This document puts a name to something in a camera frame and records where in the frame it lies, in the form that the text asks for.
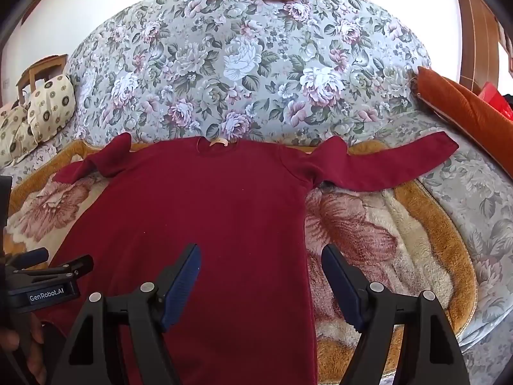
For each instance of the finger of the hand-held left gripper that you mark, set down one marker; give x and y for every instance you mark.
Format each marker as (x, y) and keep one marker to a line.
(68, 268)
(30, 257)

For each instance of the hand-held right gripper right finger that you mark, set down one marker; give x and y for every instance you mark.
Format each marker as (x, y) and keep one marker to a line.
(340, 284)

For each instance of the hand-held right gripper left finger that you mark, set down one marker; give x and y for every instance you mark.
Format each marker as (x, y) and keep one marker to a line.
(182, 284)

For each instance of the dark red sweater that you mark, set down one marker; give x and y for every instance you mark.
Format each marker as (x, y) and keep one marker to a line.
(224, 208)

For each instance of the person's left hand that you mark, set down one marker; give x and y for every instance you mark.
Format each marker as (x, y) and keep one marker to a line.
(34, 341)

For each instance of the fleece floral blanket orange border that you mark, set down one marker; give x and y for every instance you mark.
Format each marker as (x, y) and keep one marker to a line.
(380, 228)

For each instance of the wooden chair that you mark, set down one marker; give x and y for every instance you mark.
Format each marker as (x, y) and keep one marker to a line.
(40, 70)

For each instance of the rust orange cushion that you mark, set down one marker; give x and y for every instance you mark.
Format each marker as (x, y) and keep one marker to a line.
(465, 108)

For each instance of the floral bed sheet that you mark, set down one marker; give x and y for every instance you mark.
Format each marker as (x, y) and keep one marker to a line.
(240, 68)

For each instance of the red bag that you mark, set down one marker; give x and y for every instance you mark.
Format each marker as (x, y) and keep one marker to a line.
(495, 98)

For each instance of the wooden door frame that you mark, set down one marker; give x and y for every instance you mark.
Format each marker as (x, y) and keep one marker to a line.
(477, 28)

